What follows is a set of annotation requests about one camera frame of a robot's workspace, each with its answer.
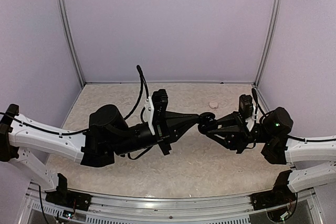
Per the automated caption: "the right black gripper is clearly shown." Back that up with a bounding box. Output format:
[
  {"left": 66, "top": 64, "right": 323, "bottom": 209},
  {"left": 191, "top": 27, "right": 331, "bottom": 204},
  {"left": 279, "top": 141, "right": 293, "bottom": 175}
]
[{"left": 204, "top": 111, "right": 272, "bottom": 155}]

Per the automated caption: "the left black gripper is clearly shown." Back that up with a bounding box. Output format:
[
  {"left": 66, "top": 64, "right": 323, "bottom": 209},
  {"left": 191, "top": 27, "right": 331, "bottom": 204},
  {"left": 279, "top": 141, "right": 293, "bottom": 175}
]
[{"left": 111, "top": 112, "right": 200, "bottom": 157}]

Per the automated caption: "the pink earbud charging case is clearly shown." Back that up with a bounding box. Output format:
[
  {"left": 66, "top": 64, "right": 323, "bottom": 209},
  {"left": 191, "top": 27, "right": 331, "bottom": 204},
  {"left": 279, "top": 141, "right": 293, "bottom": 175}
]
[{"left": 208, "top": 101, "right": 218, "bottom": 109}]

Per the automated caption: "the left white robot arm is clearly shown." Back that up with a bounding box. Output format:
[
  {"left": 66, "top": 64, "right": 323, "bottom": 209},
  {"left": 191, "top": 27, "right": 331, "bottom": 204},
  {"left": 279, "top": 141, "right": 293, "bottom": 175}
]
[{"left": 1, "top": 104, "right": 201, "bottom": 206}]

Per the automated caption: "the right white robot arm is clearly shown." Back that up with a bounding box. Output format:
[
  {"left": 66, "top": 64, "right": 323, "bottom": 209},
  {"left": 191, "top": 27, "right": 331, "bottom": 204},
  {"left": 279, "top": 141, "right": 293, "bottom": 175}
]
[{"left": 198, "top": 107, "right": 335, "bottom": 205}]

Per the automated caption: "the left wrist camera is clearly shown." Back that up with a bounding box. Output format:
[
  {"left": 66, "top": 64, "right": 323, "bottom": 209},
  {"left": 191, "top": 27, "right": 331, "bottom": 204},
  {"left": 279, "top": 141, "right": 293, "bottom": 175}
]
[{"left": 144, "top": 89, "right": 168, "bottom": 136}]

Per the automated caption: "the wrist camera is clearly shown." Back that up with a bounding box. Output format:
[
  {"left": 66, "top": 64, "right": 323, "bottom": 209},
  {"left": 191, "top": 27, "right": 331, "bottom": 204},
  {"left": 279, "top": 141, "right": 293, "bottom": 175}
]
[
  {"left": 144, "top": 89, "right": 168, "bottom": 136},
  {"left": 238, "top": 94, "right": 258, "bottom": 132}
]

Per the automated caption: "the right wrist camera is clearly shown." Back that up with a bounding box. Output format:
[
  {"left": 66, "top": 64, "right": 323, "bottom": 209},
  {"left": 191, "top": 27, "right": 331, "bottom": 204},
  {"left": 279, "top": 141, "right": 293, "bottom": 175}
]
[{"left": 238, "top": 94, "right": 258, "bottom": 132}]

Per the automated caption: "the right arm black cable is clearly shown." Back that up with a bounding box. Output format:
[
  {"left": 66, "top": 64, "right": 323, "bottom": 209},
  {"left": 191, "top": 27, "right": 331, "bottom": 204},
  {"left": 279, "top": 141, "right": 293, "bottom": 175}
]
[{"left": 250, "top": 87, "right": 336, "bottom": 143}]

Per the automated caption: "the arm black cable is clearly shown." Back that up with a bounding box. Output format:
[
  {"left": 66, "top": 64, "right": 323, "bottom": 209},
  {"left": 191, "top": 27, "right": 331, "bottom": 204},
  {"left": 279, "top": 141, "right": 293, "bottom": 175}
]
[
  {"left": 250, "top": 87, "right": 336, "bottom": 143},
  {"left": 0, "top": 65, "right": 150, "bottom": 161}
]

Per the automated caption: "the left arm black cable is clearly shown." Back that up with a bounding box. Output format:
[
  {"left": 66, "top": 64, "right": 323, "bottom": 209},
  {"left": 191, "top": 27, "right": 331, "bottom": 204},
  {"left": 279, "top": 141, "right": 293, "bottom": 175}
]
[{"left": 0, "top": 65, "right": 150, "bottom": 161}]

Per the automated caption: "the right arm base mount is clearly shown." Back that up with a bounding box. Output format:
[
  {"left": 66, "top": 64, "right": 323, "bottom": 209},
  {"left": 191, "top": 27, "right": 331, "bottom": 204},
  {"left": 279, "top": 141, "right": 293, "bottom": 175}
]
[{"left": 250, "top": 190, "right": 297, "bottom": 211}]

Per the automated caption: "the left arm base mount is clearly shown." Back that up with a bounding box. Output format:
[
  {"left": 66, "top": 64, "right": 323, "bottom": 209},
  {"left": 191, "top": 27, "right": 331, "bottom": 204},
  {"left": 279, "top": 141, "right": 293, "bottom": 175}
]
[{"left": 45, "top": 190, "right": 92, "bottom": 211}]

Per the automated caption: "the right aluminium corner post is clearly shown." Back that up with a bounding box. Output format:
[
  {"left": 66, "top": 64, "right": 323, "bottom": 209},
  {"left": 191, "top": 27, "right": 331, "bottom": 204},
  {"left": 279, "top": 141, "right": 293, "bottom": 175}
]
[{"left": 254, "top": 0, "right": 281, "bottom": 88}]

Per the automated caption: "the aluminium corner post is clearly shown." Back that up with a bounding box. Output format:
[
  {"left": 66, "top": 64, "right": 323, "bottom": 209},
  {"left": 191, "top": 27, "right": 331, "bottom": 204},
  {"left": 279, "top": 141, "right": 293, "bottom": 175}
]
[
  {"left": 57, "top": 0, "right": 86, "bottom": 89},
  {"left": 254, "top": 0, "right": 281, "bottom": 88}
]

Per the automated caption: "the left aluminium corner post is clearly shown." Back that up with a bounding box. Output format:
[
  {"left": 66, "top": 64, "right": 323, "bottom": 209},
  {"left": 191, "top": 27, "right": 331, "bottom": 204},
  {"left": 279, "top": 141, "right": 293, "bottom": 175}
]
[{"left": 57, "top": 0, "right": 86, "bottom": 89}]

